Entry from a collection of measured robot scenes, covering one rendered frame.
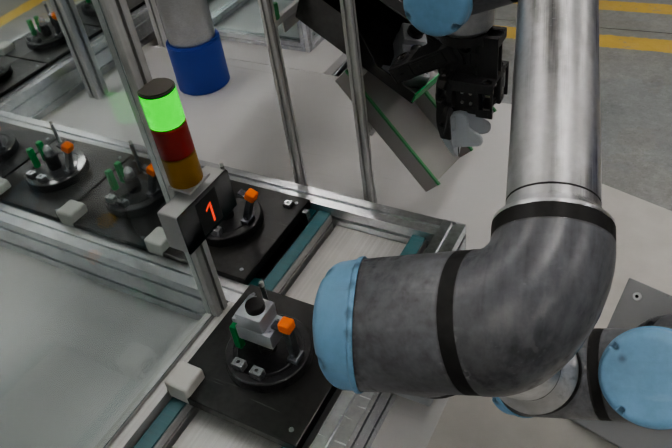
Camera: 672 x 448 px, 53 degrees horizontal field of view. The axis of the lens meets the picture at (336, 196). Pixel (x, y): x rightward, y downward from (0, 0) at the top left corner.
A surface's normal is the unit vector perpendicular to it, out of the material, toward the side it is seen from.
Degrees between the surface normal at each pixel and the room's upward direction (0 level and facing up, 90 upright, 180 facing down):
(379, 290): 25
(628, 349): 43
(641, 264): 0
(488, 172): 0
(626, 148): 0
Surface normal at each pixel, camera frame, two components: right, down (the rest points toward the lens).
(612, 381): -0.44, -0.16
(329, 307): -0.58, -0.38
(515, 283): -0.26, -0.42
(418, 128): 0.47, -0.32
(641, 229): -0.12, -0.77
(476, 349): -0.39, 0.21
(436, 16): -0.36, 0.62
